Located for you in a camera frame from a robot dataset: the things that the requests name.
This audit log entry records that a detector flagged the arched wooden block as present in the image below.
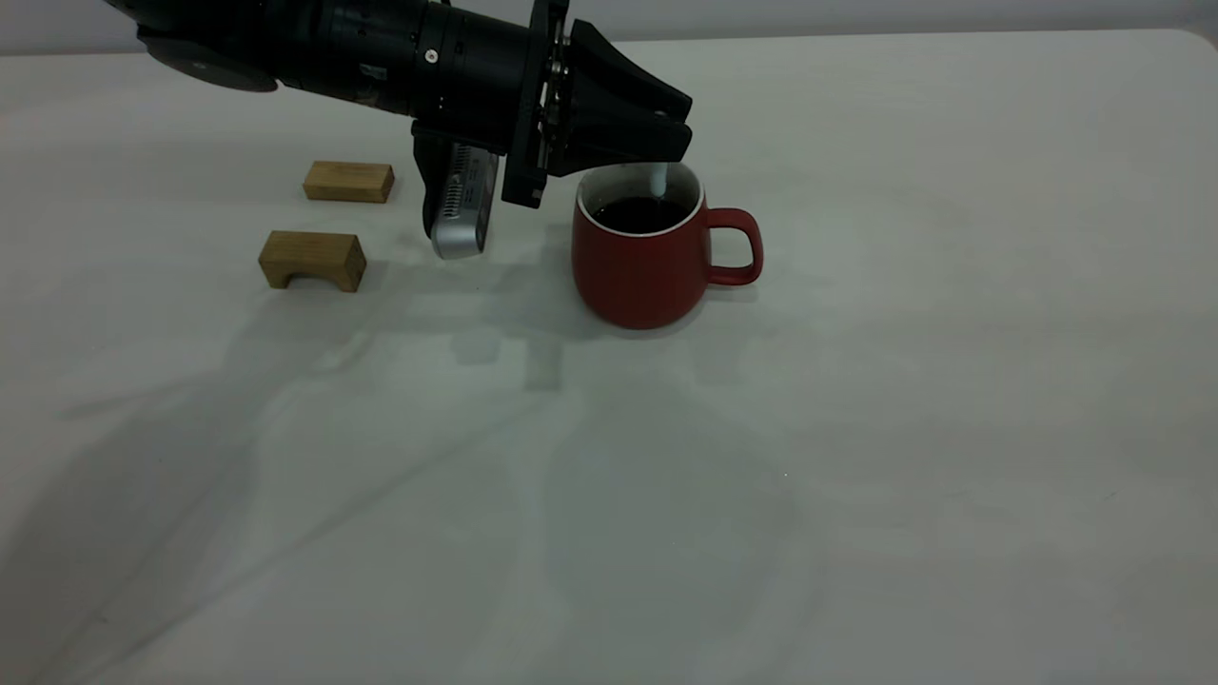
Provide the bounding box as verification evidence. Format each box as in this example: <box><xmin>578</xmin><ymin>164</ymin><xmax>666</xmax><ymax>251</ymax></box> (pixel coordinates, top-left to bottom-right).
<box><xmin>258</xmin><ymin>230</ymin><xmax>367</xmax><ymax>294</ymax></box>

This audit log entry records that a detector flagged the flat rectangular wooden block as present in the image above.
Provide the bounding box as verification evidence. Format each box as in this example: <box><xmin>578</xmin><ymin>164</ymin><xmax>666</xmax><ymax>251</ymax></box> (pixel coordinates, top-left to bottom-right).
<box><xmin>303</xmin><ymin>160</ymin><xmax>396</xmax><ymax>205</ymax></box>

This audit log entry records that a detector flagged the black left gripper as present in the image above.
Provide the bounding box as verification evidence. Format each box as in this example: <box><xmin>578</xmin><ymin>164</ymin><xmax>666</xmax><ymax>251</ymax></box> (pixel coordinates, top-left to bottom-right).
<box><xmin>501</xmin><ymin>0</ymin><xmax>694</xmax><ymax>210</ymax></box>

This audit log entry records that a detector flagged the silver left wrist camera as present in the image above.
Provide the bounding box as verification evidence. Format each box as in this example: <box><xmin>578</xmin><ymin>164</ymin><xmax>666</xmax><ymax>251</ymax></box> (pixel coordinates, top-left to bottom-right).
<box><xmin>422</xmin><ymin>141</ymin><xmax>501</xmax><ymax>261</ymax></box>

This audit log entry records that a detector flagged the red ceramic coffee mug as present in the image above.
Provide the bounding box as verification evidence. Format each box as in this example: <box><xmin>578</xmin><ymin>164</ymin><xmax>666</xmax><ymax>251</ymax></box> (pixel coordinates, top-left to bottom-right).
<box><xmin>571</xmin><ymin>162</ymin><xmax>765</xmax><ymax>331</ymax></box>

